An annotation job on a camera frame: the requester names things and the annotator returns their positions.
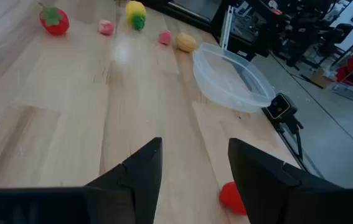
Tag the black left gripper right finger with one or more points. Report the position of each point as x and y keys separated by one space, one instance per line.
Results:
x=257 y=174

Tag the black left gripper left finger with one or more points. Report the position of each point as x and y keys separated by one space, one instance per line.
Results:
x=145 y=180

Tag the red strawberry toy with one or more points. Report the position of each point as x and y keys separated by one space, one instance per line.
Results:
x=229 y=197

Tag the clear plastic tupperware container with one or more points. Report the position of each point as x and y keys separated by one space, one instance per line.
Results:
x=226 y=84

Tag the orange toy fruit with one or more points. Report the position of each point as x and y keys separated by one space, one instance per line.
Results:
x=186 y=42

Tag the small pink produce toy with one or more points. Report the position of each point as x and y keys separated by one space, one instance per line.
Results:
x=165 y=37
x=106 y=27

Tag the yellow pineapple toy green top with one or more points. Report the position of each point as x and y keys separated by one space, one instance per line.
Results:
x=135 y=12

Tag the red strawberry with green leaf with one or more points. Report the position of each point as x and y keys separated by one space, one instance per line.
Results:
x=54 y=23

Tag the cardboard box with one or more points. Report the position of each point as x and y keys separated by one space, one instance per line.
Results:
x=321 y=79

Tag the white aluminium extrusion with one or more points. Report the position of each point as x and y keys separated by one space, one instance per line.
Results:
x=227 y=28

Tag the black office chair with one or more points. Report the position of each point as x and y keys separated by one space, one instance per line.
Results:
x=338 y=34

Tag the black table-level camera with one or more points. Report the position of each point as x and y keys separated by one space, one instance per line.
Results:
x=280 y=105

